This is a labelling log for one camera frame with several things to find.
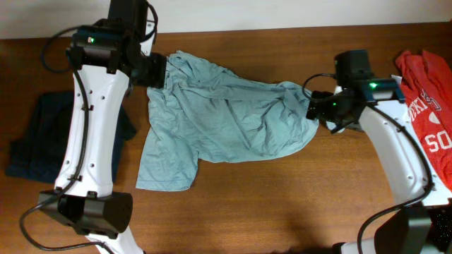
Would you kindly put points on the dark navy garment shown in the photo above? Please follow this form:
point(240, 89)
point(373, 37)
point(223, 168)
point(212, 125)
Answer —
point(39, 154)

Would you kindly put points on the red printed t-shirt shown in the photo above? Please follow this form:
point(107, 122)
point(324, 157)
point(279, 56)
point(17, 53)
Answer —
point(426, 85)

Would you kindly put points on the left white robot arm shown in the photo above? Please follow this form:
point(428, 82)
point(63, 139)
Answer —
point(107, 59)

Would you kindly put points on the light teal t-shirt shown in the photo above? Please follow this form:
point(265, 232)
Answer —
point(206, 112)

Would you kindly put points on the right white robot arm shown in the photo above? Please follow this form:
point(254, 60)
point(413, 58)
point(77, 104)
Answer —
point(420, 221)

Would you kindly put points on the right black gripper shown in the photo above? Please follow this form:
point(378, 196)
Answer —
point(313, 109)

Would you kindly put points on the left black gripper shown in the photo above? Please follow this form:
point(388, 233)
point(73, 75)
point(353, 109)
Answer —
point(157, 73)

